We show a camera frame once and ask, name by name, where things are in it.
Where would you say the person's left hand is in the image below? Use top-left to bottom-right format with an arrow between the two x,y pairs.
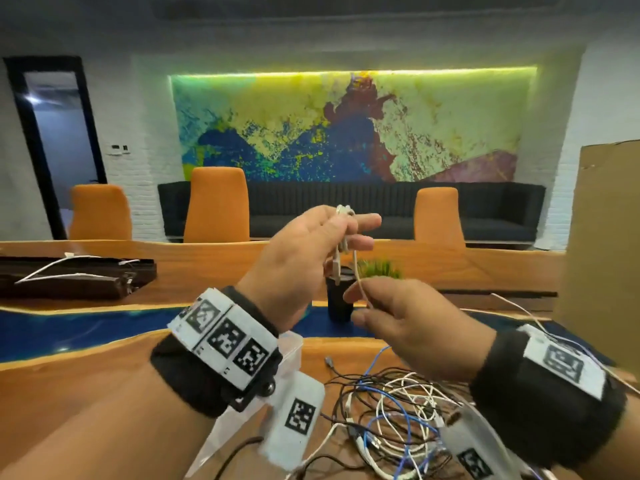
235,204 -> 383,333

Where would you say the person's right hand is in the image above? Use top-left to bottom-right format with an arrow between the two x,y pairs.
343,276 -> 496,383

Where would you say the pile of cables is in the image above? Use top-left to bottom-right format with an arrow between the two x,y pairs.
209,344 -> 501,480

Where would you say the clear plastic organizer box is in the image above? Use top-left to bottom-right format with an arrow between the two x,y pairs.
187,330 -> 305,478

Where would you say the person's right forearm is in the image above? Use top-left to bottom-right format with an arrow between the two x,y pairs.
587,392 -> 640,480

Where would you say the person's left forearm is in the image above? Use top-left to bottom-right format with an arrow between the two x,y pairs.
0,362 -> 217,480

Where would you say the black cylinder pot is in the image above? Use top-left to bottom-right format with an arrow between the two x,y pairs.
325,267 -> 357,324

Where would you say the black sofa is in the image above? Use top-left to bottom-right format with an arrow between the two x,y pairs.
157,181 -> 547,243

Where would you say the green potted plant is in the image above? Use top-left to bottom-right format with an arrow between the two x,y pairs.
355,258 -> 404,281

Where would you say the tall orange chair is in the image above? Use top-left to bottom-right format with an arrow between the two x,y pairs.
183,167 -> 251,244

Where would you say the black left wristband with markers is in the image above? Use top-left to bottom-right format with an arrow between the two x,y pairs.
149,286 -> 284,419

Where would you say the black right wristband with marker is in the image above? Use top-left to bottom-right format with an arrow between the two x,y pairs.
469,324 -> 629,471

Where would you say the brown cardboard sheet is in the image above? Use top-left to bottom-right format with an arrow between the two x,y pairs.
552,139 -> 640,368

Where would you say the dark brown leather case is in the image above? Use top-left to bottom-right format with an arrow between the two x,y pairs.
0,254 -> 157,301

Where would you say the long thin white cable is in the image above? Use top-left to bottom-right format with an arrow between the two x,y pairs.
459,293 -> 640,395

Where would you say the colourful abstract wall painting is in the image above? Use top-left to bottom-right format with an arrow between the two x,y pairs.
169,69 -> 537,183

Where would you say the black door frame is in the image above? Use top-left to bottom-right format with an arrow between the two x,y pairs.
2,55 -> 109,241

